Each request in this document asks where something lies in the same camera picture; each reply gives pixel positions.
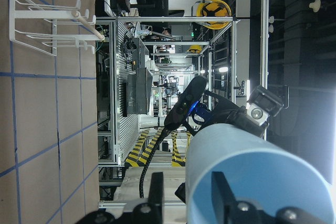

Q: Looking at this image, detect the white wire cup rack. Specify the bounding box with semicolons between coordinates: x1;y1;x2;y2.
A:
9;0;105;57

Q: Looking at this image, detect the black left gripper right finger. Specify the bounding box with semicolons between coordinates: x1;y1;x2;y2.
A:
211;172;236;210

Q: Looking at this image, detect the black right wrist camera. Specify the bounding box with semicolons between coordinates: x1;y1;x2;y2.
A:
164;76;208;131

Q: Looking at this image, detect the aluminium cage frame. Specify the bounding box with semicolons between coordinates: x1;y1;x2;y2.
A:
97;0;269;208

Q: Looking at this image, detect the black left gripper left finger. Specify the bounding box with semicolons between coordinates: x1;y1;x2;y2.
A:
148;172;164;210

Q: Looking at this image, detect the small yellow hard hat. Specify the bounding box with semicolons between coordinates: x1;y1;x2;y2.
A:
187;45;202;54

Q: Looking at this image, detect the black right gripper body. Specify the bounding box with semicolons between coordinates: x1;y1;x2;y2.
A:
209;86;284;137

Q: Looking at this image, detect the light blue plastic cup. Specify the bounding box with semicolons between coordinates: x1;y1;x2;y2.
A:
185;124;335;223

